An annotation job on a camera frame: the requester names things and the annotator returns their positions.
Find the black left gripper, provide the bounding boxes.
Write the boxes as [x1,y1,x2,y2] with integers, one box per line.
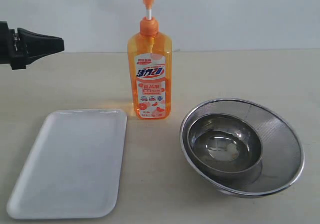
[0,21,65,70]

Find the orange dish soap pump bottle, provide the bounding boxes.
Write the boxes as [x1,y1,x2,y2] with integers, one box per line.
[127,0,172,120]

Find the stainless steel bowl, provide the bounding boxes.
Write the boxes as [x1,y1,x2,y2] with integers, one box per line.
[185,113,263,179]

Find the white rectangular plastic tray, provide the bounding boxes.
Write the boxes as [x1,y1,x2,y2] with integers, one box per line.
[6,109,127,219]

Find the stainless steel mesh colander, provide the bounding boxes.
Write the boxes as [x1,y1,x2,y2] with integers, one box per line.
[179,98,305,198]

